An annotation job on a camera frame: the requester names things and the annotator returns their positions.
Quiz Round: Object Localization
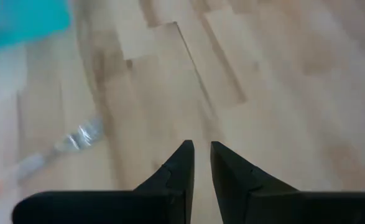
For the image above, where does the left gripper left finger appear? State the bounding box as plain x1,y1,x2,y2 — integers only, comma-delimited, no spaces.
12,139,195,224

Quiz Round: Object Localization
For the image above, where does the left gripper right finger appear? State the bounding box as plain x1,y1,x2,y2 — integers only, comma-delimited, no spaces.
211,141,365,224

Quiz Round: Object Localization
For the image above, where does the red-handled silver fork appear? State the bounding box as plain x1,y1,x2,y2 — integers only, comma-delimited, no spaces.
0,116,105,203

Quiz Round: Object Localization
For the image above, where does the teal-green plastic bin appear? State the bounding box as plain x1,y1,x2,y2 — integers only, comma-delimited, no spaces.
0,0,73,55

